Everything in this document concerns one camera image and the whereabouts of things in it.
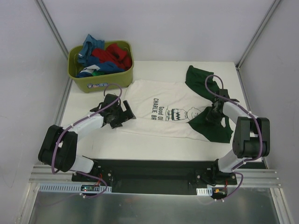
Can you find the right aluminium frame post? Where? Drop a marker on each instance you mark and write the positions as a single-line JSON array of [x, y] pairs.
[[269, 14]]

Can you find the aluminium frame post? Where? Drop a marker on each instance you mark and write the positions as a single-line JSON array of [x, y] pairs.
[[46, 15], [269, 14]]

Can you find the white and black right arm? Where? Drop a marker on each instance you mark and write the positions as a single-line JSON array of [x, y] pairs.
[[251, 139]]

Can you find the red t-shirt in bin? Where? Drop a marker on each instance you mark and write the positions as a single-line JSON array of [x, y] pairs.
[[113, 53]]

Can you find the bright green cloth in bin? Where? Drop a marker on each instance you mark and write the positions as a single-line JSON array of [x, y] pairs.
[[97, 73]]

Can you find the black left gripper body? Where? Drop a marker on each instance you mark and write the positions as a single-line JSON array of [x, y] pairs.
[[122, 114]]

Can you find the blue t-shirt in bin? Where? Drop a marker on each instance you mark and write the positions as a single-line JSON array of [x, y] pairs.
[[91, 63]]

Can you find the white left cable duct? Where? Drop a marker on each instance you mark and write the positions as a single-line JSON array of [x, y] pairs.
[[74, 188]]

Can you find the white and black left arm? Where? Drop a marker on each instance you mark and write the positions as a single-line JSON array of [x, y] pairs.
[[59, 147]]

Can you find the aluminium front rail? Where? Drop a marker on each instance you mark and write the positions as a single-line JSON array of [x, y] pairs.
[[252, 178]]

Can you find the white right cable duct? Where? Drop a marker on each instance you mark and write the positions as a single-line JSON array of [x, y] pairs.
[[211, 191]]

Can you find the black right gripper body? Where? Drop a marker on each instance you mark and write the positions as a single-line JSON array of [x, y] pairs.
[[214, 112]]

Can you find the white cable duct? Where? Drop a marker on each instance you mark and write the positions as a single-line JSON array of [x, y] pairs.
[[211, 191], [74, 188]]

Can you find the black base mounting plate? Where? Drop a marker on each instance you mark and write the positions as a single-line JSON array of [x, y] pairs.
[[157, 177]]

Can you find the white green-sleeved Charlie Brown shirt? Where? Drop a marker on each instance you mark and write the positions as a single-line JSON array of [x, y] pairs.
[[176, 110]]

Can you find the left aluminium frame post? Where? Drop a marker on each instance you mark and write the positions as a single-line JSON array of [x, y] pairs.
[[46, 15]]

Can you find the olive green plastic bin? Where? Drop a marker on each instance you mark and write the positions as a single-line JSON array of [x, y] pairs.
[[97, 83]]

